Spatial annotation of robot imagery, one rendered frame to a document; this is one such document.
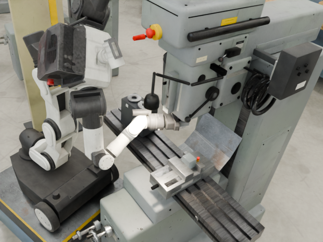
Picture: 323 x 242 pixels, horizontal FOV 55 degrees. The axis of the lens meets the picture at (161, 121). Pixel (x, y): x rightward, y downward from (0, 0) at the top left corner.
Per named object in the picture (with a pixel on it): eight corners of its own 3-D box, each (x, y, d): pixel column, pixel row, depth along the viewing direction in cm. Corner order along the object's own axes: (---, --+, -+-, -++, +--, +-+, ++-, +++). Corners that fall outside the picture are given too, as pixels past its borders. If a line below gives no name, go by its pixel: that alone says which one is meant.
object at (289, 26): (224, 71, 144) (234, 29, 132) (192, 51, 157) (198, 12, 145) (316, 41, 186) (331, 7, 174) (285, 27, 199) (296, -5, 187)
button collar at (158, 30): (157, 42, 120) (158, 27, 117) (148, 37, 124) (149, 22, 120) (161, 42, 122) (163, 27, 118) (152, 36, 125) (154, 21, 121)
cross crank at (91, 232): (92, 256, 173) (91, 244, 166) (82, 240, 180) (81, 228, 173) (117, 241, 181) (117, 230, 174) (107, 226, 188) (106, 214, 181)
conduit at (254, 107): (250, 122, 151) (262, 85, 138) (225, 105, 160) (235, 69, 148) (273, 111, 161) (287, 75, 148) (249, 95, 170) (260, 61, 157)
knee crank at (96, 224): (70, 247, 185) (69, 241, 182) (66, 239, 189) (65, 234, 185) (103, 229, 197) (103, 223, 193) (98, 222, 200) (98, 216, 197)
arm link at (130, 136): (150, 121, 155) (131, 141, 152) (146, 122, 164) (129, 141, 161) (140, 112, 154) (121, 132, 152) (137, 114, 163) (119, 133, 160)
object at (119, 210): (123, 292, 202) (126, 240, 165) (99, 253, 221) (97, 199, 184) (212, 230, 244) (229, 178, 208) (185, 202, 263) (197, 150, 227)
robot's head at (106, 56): (105, 70, 137) (118, 67, 131) (95, 48, 134) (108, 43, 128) (115, 66, 141) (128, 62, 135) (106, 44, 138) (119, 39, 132)
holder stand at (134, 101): (142, 138, 201) (144, 113, 189) (120, 121, 212) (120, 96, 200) (155, 130, 208) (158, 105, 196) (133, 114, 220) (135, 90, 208)
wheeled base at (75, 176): (-2, 178, 224) (-13, 144, 204) (57, 143, 259) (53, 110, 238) (56, 230, 197) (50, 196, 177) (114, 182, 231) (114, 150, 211)
